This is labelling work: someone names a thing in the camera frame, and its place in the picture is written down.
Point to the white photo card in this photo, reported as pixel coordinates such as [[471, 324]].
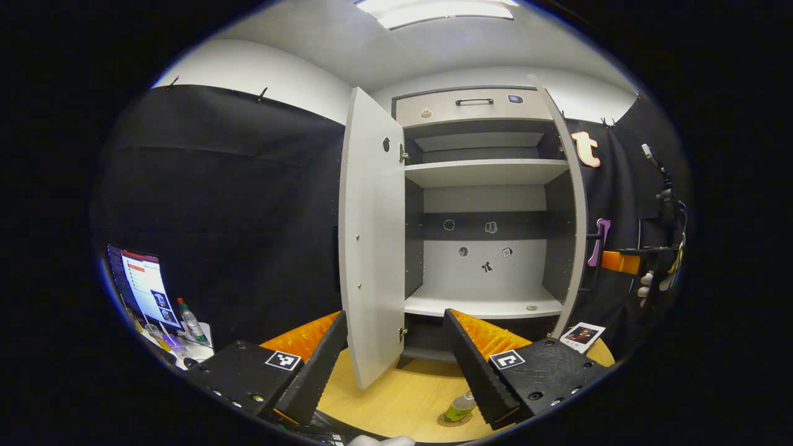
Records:
[[582, 336]]

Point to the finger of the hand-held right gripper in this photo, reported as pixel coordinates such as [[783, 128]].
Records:
[[619, 262]]

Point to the grey cabinet door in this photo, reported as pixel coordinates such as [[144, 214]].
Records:
[[372, 235], [576, 217]]

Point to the green label plastic bottle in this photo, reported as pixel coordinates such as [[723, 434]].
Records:
[[458, 409]]

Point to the ceiling light panel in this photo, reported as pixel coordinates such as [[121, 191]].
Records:
[[433, 12]]

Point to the grey cabinet drawer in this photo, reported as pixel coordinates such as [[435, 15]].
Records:
[[471, 111]]

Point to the grey cabinet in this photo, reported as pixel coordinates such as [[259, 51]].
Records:
[[486, 170]]

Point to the black backdrop cloth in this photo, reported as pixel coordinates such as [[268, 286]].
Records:
[[235, 204]]

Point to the round cork coaster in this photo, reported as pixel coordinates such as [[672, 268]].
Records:
[[447, 424]]

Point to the clear bottle with red cap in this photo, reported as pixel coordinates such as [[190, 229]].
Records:
[[192, 322]]

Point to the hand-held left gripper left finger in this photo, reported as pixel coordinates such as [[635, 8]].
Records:
[[316, 371]]

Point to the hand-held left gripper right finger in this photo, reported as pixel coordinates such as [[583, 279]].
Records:
[[477, 371]]

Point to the computer monitor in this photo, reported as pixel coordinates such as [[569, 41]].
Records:
[[145, 285]]

